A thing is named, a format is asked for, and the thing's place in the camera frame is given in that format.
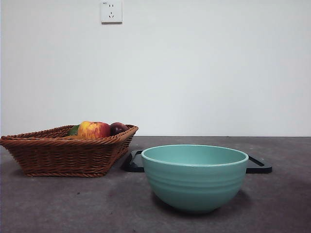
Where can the brown wicker basket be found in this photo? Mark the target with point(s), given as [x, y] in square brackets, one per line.
[60, 155]

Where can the teal ribbed bowl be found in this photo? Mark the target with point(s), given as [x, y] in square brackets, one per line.
[194, 179]

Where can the black rectangular tray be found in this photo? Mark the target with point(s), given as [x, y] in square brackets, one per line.
[136, 165]

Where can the brown kiwifruit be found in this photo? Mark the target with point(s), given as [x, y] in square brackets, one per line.
[75, 137]

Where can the green fruit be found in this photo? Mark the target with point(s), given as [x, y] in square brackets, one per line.
[73, 131]

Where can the white wall power socket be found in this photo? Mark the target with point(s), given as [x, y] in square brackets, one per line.
[111, 13]

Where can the dark red plum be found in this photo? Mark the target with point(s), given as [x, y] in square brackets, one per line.
[117, 128]

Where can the red and yellow apple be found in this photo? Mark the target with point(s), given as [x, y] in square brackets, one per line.
[93, 129]

